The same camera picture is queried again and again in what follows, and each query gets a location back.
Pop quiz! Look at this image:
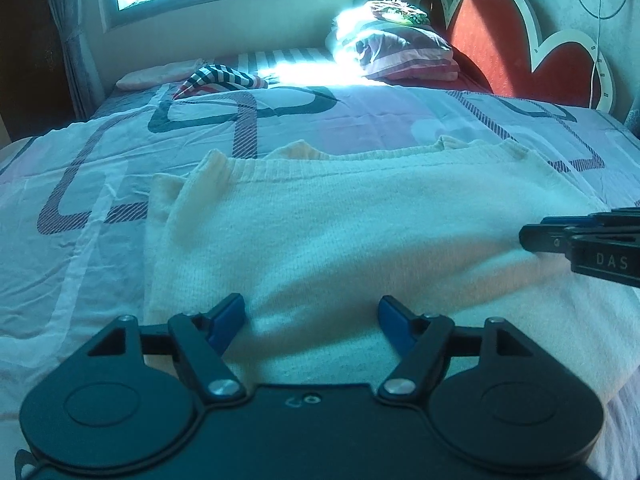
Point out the dark wooden door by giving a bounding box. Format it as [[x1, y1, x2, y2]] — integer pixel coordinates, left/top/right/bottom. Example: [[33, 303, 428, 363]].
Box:
[[0, 0, 76, 141]]

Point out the checkered dark cloth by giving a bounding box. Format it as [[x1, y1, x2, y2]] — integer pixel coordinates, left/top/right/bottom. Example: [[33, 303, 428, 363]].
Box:
[[172, 62, 271, 100]]

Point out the grey curtain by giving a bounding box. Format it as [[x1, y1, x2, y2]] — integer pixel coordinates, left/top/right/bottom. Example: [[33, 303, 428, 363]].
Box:
[[42, 0, 108, 118]]

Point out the cream knitted sweater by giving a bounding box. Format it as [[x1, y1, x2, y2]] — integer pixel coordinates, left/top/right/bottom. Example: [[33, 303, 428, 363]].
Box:
[[142, 135, 640, 411]]

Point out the stack of pillows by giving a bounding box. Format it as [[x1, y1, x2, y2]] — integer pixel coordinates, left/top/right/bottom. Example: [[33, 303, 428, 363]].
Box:
[[326, 0, 453, 68]]

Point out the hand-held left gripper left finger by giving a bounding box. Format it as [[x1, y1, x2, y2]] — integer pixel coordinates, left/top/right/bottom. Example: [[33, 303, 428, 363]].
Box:
[[85, 293, 247, 403]]

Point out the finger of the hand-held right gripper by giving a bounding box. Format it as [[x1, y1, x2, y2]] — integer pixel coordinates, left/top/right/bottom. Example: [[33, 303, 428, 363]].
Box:
[[519, 207, 640, 252]]

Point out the pink striped pillow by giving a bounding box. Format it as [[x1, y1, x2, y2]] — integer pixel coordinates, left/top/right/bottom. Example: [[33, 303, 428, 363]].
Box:
[[362, 47, 461, 82]]

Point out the red and white headboard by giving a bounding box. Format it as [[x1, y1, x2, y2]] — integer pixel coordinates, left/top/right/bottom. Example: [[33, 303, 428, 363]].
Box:
[[417, 0, 616, 113]]

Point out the striped bed sheet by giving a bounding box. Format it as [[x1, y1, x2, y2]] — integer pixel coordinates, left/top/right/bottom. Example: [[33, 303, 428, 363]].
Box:
[[210, 47, 336, 86]]

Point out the hanging wall cable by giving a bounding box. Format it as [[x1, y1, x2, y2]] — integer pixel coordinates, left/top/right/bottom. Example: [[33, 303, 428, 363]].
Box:
[[575, 0, 631, 111]]

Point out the printed bed cover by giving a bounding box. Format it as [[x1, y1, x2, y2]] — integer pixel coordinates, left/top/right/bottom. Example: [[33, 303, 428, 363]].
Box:
[[0, 82, 640, 480]]

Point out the colourful folded cloth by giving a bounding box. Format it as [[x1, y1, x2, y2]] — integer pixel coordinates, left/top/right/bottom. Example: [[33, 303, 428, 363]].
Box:
[[372, 0, 432, 27]]

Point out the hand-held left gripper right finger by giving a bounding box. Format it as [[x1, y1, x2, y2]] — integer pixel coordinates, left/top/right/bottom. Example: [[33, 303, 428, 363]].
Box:
[[376, 295, 543, 405]]

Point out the pale pink pillow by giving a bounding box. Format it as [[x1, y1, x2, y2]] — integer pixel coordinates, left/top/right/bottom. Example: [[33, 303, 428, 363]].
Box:
[[116, 59, 206, 92]]

